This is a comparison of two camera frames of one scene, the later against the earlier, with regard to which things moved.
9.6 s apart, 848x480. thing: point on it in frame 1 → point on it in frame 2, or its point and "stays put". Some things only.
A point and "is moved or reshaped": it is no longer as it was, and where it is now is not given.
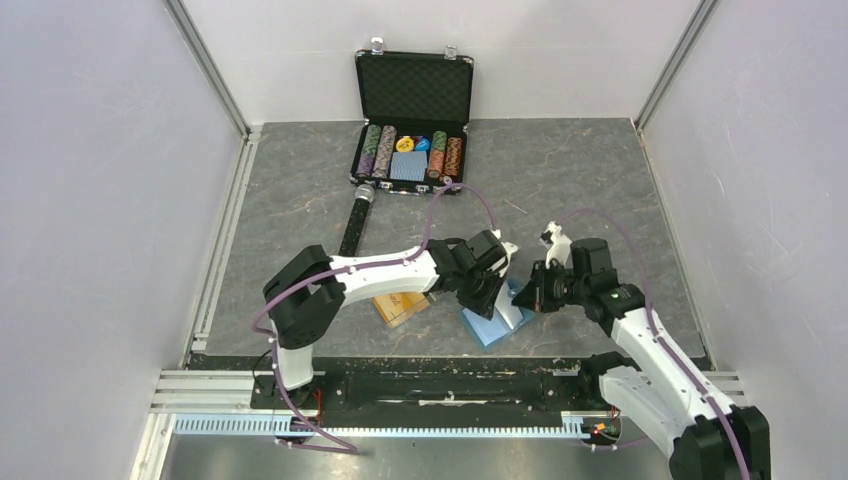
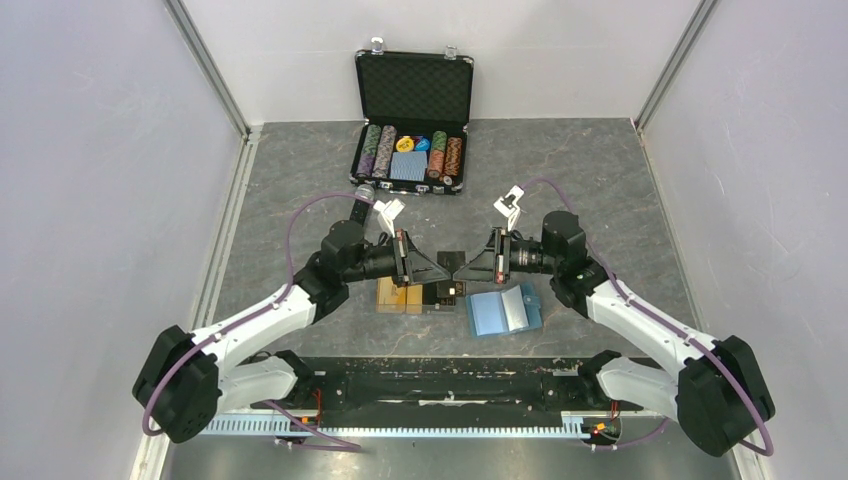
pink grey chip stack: x=385 y=147 stays put
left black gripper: x=485 y=305 → x=411 y=264
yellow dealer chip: x=405 y=144 stays put
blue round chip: x=423 y=144 stays put
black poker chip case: x=416 y=106 stays put
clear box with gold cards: x=398 y=306 is moved or reshaped
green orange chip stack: x=437 y=160 stays put
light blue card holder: x=488 y=331 is moved or reshaped
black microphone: x=364 y=196 stays put
